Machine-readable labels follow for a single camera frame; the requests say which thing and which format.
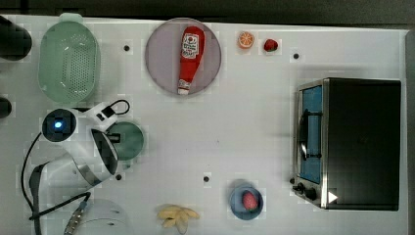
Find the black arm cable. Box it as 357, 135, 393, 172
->
21, 99, 131, 235

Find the black round stand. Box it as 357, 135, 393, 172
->
0, 17, 32, 61

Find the black cylinder at edge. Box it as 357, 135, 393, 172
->
0, 97, 12, 118

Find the orange slice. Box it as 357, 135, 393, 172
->
237, 31, 254, 49

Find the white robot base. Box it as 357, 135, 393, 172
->
64, 199, 134, 235

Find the red ketchup bottle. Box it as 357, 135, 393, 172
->
177, 25, 206, 95

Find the blue bowl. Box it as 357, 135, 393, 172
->
229, 184, 263, 220

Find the grey round plate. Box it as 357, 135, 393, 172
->
145, 18, 221, 95

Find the black toaster oven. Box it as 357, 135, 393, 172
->
290, 77, 401, 212

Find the red strawberry on table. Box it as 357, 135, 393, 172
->
263, 39, 279, 52

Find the green mug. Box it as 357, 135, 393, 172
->
107, 121, 145, 161

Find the peeled banana toy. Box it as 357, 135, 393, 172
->
158, 205, 200, 235

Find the red strawberry in bowl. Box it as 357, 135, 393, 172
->
242, 191, 258, 212

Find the green perforated colander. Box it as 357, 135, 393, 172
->
38, 13, 101, 103

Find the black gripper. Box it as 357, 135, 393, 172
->
106, 133, 121, 143

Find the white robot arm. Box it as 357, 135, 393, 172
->
29, 103, 118, 197

